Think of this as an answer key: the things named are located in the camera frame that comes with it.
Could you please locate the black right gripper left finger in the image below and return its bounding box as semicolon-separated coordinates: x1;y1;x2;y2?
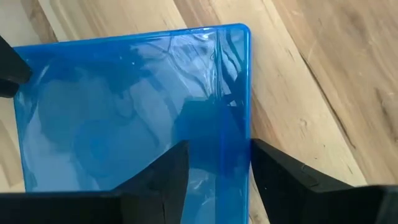
111;139;190;224

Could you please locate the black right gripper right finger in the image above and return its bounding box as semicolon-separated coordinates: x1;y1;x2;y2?
250;138;358;224

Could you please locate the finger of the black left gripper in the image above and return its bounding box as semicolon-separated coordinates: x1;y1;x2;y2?
0;35;33;99

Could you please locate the blue jewel case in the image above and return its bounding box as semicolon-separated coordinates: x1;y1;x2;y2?
12;23;251;224

